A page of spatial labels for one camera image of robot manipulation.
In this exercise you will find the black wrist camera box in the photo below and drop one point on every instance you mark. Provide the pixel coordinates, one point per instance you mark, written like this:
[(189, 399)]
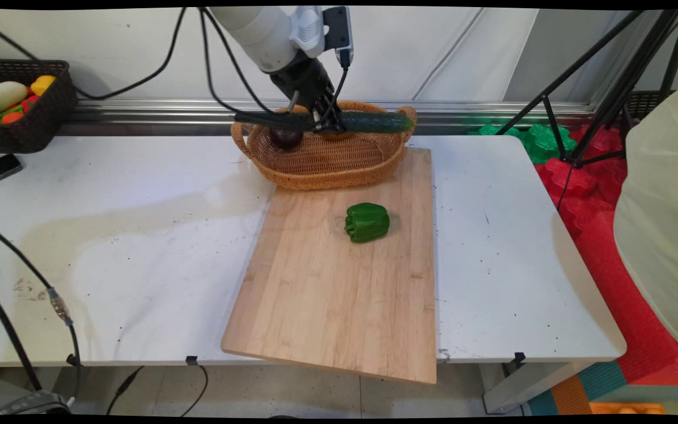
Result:
[(339, 32)]

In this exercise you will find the dark purple onion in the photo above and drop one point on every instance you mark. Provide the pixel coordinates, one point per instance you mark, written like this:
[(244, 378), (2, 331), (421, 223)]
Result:
[(286, 139)]

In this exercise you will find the black tripod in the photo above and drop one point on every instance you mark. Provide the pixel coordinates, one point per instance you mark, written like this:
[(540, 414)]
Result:
[(621, 88)]

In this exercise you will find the green foam mat pieces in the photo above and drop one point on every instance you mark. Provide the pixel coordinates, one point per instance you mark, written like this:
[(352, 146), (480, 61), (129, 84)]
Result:
[(536, 140)]

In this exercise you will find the metal window rail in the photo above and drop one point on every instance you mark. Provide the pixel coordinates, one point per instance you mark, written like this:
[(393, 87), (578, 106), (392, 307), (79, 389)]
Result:
[(492, 111)]

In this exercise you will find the teal and orange foam mat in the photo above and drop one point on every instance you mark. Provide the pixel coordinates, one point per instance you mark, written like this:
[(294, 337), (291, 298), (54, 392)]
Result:
[(598, 391)]

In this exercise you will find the dark woven bin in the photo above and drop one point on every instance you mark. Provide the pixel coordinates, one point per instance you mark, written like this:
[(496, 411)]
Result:
[(645, 106)]

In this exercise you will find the white table leg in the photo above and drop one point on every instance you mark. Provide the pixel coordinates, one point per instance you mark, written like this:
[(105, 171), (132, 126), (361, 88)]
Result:
[(527, 386)]

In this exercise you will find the dark brown woven basket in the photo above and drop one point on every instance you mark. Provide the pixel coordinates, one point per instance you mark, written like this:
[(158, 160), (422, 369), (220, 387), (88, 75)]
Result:
[(39, 121)]

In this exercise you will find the dark green cucumber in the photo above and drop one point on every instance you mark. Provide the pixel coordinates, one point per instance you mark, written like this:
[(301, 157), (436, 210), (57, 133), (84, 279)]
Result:
[(380, 122)]

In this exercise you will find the orange toy vegetable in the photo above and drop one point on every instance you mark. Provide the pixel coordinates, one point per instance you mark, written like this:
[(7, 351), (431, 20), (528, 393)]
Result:
[(12, 117)]

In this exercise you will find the grey stand base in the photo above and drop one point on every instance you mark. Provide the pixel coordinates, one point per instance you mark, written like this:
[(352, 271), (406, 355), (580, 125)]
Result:
[(27, 405)]

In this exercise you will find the red foam mat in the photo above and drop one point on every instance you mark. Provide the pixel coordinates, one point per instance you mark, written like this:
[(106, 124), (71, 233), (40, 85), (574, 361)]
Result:
[(615, 247)]

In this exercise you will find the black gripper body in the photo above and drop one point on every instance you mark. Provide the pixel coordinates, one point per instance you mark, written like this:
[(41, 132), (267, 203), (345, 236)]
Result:
[(306, 82)]

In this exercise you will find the cream fabric cover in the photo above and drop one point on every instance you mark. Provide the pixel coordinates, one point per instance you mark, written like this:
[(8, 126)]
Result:
[(662, 218)]

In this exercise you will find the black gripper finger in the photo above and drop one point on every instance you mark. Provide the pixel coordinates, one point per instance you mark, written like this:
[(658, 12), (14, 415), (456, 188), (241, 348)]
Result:
[(318, 121), (335, 121)]

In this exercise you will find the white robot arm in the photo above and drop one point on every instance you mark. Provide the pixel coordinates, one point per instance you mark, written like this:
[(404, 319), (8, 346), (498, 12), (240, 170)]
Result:
[(256, 32)]

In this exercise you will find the green bell pepper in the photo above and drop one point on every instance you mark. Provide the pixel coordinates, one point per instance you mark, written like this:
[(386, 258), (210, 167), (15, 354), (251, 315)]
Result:
[(367, 222)]

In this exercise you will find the yellow toy pepper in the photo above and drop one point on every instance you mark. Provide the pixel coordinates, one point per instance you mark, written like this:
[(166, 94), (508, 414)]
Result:
[(43, 85)]

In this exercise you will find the brown orange vegetable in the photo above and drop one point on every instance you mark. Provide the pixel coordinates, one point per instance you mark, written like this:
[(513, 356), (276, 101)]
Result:
[(336, 136)]

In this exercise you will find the wooden cutting board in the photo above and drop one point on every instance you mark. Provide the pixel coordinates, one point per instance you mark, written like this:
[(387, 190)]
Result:
[(345, 282)]

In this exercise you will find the cream toy eggplant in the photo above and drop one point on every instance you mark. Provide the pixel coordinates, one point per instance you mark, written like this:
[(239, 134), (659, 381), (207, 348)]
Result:
[(2, 96)]

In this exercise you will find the red toy vegetable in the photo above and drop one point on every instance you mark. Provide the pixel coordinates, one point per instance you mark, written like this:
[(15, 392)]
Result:
[(29, 102)]

